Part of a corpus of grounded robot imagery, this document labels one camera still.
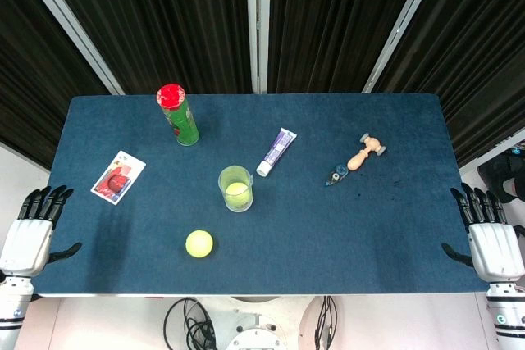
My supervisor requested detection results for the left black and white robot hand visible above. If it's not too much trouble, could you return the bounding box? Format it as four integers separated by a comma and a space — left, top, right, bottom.
0, 184, 83, 280

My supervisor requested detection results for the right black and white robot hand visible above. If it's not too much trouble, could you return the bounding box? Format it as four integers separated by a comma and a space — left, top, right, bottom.
441, 182, 525, 285

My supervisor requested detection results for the yellow tennis ball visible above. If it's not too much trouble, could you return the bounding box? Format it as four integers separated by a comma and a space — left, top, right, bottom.
185, 230, 215, 260
224, 182, 250, 211

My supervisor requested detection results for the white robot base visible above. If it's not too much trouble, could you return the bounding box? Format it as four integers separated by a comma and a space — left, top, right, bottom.
196, 295, 325, 350

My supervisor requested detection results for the clear cup with ball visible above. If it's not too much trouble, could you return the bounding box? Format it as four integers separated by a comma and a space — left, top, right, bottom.
217, 165, 254, 214

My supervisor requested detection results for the black and white equipment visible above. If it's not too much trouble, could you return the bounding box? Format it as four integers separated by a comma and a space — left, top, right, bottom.
477, 145, 525, 204

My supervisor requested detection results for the white and red card packet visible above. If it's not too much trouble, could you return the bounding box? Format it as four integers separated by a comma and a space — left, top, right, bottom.
90, 150, 148, 207

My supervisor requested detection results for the small wooden hammer toy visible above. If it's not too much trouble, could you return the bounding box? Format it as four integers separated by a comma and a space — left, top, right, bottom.
346, 132, 387, 172

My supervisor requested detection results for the blue correction tape dispenser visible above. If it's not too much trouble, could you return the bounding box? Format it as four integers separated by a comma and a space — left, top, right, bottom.
326, 163, 349, 187

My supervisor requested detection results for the blue fabric table cloth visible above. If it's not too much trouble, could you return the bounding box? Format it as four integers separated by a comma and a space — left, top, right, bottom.
31, 93, 491, 297

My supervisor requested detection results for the black curtain panel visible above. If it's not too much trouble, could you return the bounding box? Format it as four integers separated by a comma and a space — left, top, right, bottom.
266, 0, 430, 94
375, 0, 525, 169
0, 0, 112, 170
36, 0, 252, 95

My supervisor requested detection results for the green can with red lid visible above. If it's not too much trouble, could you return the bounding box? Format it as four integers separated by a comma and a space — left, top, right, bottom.
155, 84, 201, 148

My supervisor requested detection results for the purple and white toothpaste tube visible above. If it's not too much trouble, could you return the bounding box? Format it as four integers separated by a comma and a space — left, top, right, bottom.
255, 127, 299, 178

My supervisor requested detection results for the black cable bundle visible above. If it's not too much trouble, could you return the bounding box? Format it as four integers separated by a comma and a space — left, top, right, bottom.
313, 295, 340, 350

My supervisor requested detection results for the black coiled cable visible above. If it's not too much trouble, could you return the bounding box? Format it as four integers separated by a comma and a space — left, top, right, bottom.
163, 296, 218, 350

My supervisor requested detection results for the white aluminium frame post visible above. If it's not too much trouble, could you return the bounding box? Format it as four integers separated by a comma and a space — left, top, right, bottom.
245, 0, 270, 95
362, 0, 446, 94
10, 0, 125, 96

